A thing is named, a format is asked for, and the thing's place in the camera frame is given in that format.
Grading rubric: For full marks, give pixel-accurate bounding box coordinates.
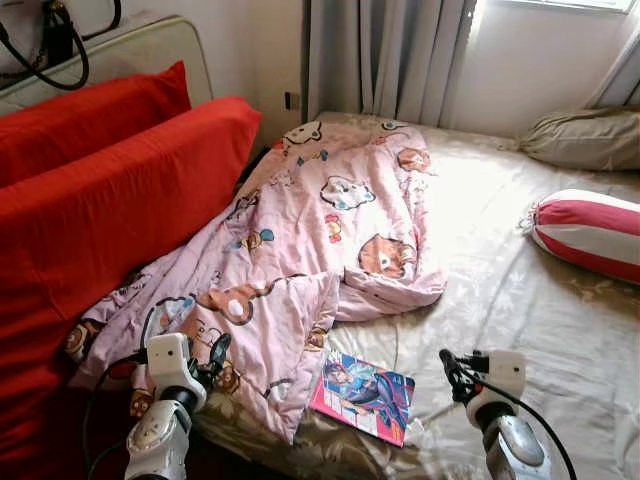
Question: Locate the colourful comic book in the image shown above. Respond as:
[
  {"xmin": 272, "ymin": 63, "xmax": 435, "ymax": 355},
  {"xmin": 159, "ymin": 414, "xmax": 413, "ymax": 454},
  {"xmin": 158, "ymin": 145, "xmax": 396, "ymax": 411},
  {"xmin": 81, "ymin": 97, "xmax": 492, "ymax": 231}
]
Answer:
[{"xmin": 308, "ymin": 350, "xmax": 416, "ymax": 448}]

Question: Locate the pink cartoon print blanket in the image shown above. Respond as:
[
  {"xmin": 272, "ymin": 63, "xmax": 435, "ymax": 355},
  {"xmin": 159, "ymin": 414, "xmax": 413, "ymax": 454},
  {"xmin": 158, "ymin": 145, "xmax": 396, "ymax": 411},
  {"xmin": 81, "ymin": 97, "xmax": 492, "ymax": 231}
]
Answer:
[{"xmin": 65, "ymin": 118, "xmax": 449, "ymax": 446}]

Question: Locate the beige floral bed sheet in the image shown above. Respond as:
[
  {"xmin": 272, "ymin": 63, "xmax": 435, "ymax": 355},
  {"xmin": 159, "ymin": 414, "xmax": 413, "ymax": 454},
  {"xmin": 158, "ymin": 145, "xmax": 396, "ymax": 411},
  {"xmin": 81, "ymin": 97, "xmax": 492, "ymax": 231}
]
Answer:
[{"xmin": 190, "ymin": 110, "xmax": 640, "ymax": 480}]

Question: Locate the large red cushion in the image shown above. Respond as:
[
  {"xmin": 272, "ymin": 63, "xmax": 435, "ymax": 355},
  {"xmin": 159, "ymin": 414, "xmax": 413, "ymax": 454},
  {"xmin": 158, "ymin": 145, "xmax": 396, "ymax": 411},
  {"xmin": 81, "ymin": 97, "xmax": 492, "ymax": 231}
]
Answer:
[{"xmin": 0, "ymin": 96, "xmax": 263, "ymax": 480}]

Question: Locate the red white striped bolster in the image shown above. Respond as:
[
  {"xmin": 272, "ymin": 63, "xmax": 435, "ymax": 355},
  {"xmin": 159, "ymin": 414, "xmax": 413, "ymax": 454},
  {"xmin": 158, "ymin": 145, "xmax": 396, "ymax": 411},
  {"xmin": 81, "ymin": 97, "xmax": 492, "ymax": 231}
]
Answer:
[{"xmin": 520, "ymin": 189, "xmax": 640, "ymax": 284}]

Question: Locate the small red cushion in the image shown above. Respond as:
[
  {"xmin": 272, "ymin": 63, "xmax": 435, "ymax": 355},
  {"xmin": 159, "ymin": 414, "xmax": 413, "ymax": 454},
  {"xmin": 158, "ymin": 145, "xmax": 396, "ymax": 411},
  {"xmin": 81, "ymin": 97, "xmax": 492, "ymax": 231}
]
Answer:
[{"xmin": 0, "ymin": 61, "xmax": 192, "ymax": 189}]

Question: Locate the beige padded headboard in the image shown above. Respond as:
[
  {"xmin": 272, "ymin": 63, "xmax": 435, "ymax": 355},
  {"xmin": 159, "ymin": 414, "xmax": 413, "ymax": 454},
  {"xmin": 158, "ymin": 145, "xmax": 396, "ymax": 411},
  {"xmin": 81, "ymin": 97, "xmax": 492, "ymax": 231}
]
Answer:
[{"xmin": 0, "ymin": 14, "xmax": 213, "ymax": 119}]

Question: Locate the grey pleated curtain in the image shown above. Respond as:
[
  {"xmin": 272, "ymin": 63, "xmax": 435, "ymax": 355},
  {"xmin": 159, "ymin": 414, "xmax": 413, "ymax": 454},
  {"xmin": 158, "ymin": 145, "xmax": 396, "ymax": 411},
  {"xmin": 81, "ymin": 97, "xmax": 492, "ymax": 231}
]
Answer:
[
  {"xmin": 305, "ymin": 0, "xmax": 481, "ymax": 126},
  {"xmin": 585, "ymin": 10, "xmax": 640, "ymax": 109}
]

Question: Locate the bright window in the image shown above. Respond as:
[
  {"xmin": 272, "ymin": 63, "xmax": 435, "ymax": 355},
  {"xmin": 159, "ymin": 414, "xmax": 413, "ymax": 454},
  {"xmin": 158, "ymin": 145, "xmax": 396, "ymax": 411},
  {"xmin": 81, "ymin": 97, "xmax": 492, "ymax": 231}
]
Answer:
[{"xmin": 490, "ymin": 0, "xmax": 636, "ymax": 16}]

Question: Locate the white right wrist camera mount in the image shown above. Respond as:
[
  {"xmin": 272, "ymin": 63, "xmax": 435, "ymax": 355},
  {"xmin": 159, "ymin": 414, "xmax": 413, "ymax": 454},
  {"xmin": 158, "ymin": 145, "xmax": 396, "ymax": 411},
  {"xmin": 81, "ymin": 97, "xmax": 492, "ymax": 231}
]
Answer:
[{"xmin": 485, "ymin": 350, "xmax": 528, "ymax": 396}]

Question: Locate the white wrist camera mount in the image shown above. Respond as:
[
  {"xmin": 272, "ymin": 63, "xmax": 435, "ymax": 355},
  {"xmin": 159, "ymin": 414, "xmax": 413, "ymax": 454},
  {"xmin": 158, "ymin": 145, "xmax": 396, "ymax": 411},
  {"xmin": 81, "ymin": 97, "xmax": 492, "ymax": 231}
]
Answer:
[
  {"xmin": 147, "ymin": 333, "xmax": 193, "ymax": 391},
  {"xmin": 485, "ymin": 350, "xmax": 528, "ymax": 396}
]

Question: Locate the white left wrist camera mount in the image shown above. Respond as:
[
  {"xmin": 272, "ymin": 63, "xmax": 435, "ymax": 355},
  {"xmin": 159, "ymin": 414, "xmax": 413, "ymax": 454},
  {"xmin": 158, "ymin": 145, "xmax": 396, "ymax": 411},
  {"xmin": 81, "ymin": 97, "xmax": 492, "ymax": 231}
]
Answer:
[{"xmin": 147, "ymin": 333, "xmax": 193, "ymax": 391}]

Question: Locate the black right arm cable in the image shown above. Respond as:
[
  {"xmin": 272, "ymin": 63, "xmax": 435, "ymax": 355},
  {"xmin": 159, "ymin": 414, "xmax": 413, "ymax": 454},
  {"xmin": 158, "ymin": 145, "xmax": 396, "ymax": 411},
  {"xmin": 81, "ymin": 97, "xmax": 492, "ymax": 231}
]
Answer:
[{"xmin": 478, "ymin": 350, "xmax": 578, "ymax": 480}]

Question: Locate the black wall cable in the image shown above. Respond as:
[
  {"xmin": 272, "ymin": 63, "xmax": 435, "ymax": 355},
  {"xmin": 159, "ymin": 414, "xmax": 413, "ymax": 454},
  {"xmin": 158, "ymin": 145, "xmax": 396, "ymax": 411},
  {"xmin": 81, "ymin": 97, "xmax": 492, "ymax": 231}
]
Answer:
[{"xmin": 0, "ymin": 0, "xmax": 123, "ymax": 91}]

